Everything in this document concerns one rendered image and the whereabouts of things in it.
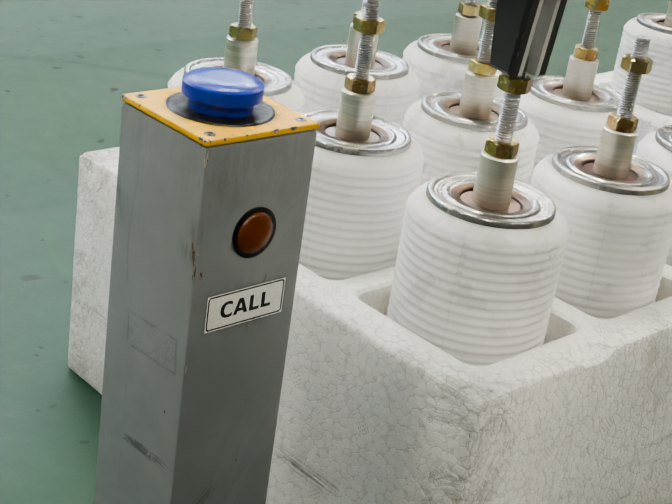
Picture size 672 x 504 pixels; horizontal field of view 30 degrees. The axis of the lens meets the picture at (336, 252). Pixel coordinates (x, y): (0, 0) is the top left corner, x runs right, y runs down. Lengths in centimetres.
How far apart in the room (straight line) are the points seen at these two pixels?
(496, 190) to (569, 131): 23
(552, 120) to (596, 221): 17
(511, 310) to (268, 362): 14
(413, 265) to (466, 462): 12
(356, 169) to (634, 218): 17
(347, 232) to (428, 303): 9
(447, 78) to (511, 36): 32
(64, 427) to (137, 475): 25
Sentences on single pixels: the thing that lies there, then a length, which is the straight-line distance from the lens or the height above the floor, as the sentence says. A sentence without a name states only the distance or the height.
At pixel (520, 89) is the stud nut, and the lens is 70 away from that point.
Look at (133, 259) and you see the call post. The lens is 64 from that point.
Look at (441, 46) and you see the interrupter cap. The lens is 105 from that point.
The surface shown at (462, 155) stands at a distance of 85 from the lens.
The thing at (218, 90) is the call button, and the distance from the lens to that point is 60.
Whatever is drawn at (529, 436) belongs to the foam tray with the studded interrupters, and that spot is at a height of 14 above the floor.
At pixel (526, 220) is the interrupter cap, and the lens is 70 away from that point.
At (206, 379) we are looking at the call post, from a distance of 64.
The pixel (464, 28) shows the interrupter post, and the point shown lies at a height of 27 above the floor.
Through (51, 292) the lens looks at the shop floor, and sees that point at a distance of 111.
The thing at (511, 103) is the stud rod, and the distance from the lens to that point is 71.
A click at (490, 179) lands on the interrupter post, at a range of 72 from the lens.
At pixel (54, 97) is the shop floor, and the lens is 160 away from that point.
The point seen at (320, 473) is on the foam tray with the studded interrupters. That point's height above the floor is 7.
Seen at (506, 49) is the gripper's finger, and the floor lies 34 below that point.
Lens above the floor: 51
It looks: 24 degrees down
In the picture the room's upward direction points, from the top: 9 degrees clockwise
